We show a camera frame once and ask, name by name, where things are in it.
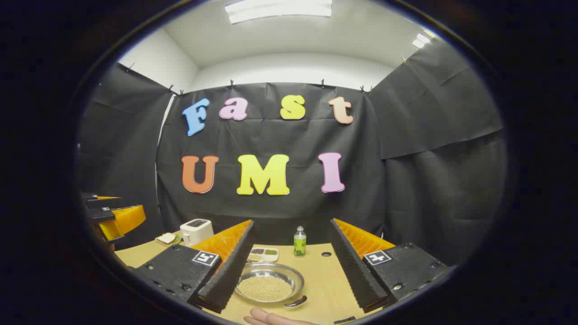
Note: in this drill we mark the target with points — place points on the pile of soybeans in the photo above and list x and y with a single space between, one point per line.
266 289

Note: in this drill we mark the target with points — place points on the stainless steel pot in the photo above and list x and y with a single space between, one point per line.
291 276

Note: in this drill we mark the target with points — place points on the sandwich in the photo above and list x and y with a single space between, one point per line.
167 238

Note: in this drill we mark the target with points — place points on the white toaster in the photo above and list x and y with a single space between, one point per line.
196 231

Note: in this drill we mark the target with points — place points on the green label drink bottle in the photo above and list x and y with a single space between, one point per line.
300 243

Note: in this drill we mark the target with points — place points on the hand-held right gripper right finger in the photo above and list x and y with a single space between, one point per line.
354 271

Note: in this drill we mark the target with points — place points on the black backdrop cloth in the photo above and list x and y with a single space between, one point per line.
271 135

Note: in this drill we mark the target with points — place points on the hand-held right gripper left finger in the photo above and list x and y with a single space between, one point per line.
230 271

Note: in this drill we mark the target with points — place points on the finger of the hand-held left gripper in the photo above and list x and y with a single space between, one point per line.
122 219
97 202

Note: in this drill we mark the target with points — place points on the white sandwich plate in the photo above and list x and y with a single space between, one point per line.
177 243

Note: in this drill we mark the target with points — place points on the ceiling light panel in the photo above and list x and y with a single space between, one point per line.
421 40

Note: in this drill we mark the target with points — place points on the white divided bean dish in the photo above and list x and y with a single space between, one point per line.
263 255

